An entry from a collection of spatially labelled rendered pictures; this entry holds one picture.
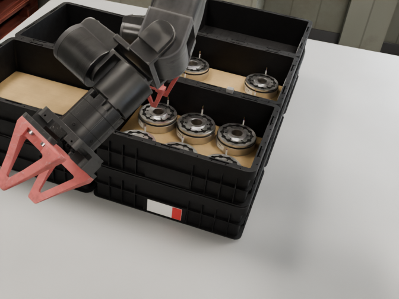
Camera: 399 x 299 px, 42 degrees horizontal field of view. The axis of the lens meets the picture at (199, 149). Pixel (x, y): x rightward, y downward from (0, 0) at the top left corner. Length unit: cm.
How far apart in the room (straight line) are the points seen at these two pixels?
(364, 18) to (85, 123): 340
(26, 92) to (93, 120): 92
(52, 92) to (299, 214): 76
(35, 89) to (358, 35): 284
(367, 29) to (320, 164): 245
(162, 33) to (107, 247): 72
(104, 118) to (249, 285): 68
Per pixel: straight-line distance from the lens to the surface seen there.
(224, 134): 133
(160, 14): 65
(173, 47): 63
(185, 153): 114
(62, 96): 150
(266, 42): 191
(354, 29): 394
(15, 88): 155
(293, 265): 127
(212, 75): 164
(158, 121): 135
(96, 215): 131
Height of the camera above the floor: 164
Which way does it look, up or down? 38 degrees down
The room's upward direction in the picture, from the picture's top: 7 degrees clockwise
